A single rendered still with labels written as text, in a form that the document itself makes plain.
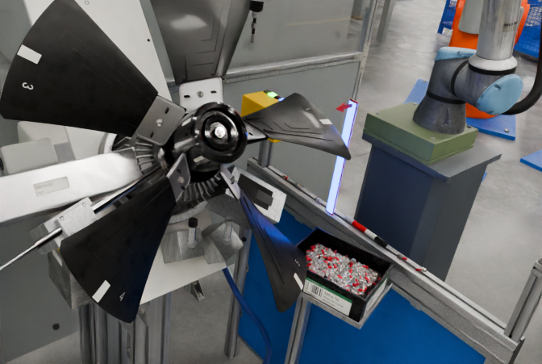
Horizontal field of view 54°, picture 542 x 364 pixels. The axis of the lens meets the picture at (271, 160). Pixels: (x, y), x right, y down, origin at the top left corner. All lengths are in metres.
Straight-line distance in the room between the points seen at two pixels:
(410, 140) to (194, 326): 1.22
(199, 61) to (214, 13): 0.11
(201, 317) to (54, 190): 1.41
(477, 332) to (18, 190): 0.98
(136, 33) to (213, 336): 1.34
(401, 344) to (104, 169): 0.88
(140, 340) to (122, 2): 0.81
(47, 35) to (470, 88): 1.02
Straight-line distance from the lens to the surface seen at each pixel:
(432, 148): 1.51
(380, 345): 1.55
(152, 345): 1.44
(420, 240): 1.65
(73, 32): 0.96
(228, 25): 1.11
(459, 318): 1.32
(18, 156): 1.05
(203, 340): 2.24
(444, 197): 1.58
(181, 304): 2.38
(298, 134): 1.13
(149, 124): 1.01
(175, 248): 1.13
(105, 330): 1.70
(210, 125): 0.98
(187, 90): 1.08
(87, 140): 1.18
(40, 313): 2.09
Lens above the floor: 1.65
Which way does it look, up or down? 28 degrees down
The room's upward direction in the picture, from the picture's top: 8 degrees clockwise
